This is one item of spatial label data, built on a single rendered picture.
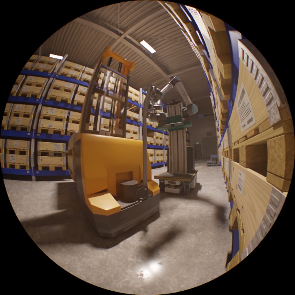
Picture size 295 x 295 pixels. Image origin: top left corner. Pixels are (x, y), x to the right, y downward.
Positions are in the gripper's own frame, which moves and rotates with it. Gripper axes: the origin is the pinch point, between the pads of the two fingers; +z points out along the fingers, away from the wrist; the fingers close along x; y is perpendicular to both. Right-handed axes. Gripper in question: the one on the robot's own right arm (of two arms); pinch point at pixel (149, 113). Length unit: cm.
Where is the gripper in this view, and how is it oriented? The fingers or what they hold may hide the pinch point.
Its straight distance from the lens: 145.4
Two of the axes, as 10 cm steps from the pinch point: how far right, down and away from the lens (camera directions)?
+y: 4.3, 4.6, 7.8
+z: -0.6, 8.8, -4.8
